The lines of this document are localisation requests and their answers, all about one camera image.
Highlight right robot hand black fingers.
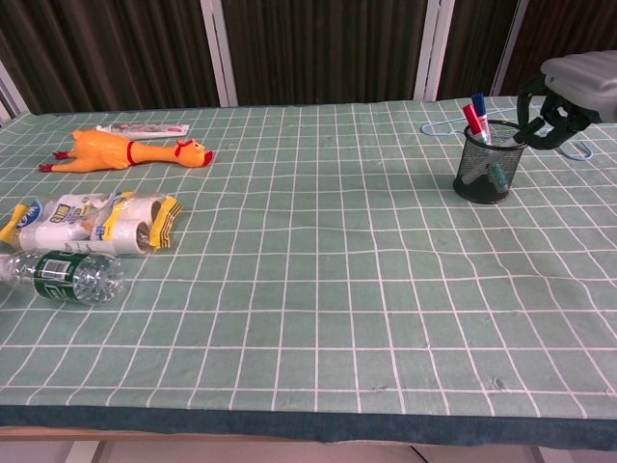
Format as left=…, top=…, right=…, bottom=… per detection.
left=513, top=50, right=617, bottom=151

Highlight blue marker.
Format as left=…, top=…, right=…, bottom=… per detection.
left=470, top=93, right=493, bottom=145

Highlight red capped marker pen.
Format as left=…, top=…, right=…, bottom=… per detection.
left=462, top=102, right=485, bottom=142

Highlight teal object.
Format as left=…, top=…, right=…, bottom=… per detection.
left=486, top=163, right=508, bottom=192

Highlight black mesh pen holder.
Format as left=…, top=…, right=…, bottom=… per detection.
left=452, top=120, right=529, bottom=205

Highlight green grid tablecloth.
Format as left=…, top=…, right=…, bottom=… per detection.
left=0, top=95, right=617, bottom=443

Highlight toothpaste tube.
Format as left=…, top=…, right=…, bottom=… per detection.
left=94, top=122, right=191, bottom=141

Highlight yellow rubber chicken toy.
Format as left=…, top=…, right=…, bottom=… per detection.
left=38, top=128, right=216, bottom=174

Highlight packaged rolls yellow wrapper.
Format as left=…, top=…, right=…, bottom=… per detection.
left=0, top=190, right=184, bottom=259

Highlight clear bottle green label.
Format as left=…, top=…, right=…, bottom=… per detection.
left=0, top=249, right=124, bottom=308

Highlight light blue wire hanger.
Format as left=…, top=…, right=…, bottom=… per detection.
left=420, top=108, right=595, bottom=161

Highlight white partition frame post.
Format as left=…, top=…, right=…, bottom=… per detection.
left=199, top=0, right=239, bottom=108
left=490, top=0, right=529, bottom=96
left=0, top=60, right=26, bottom=127
left=414, top=0, right=455, bottom=102

